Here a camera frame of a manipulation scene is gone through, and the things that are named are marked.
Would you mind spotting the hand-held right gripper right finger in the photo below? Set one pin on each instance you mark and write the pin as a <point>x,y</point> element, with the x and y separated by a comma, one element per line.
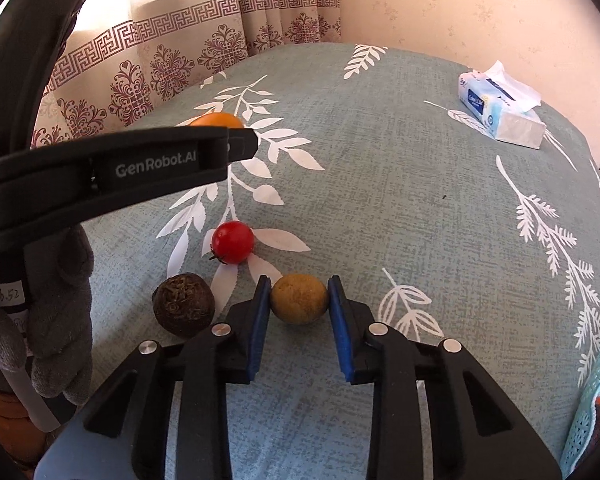
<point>339,330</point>

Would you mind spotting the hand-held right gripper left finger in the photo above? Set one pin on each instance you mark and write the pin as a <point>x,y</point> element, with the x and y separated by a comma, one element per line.
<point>260,330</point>

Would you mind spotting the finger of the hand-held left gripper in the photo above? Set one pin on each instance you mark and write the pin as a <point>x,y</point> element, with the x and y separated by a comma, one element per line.
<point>240,144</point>

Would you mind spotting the smooth orange mandarin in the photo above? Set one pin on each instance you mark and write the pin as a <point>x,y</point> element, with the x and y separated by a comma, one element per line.
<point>215,120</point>

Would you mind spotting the tan longan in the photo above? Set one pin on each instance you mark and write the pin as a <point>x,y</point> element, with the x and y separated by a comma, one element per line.
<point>299,300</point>

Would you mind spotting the dark brown water chestnut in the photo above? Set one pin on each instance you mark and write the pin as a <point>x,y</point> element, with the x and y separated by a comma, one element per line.
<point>182,305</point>

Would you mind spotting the red cherry tomato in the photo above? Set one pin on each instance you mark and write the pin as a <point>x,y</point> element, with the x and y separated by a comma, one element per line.
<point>232,242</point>

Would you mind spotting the teal plastic basket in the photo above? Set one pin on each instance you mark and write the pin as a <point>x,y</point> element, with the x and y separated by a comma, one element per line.
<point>585,425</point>

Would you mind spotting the person's left hand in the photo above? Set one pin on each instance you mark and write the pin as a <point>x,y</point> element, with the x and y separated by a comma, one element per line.
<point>65,310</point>

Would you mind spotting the beige patterned curtain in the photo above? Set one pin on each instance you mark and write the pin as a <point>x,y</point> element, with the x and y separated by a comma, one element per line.
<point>180,60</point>

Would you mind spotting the green leaf print bedspread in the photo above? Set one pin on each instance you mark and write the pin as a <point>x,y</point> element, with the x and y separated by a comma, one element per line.
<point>405,210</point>

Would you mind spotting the blue white tissue pack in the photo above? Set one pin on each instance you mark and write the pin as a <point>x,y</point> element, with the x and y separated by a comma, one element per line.
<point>500,110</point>

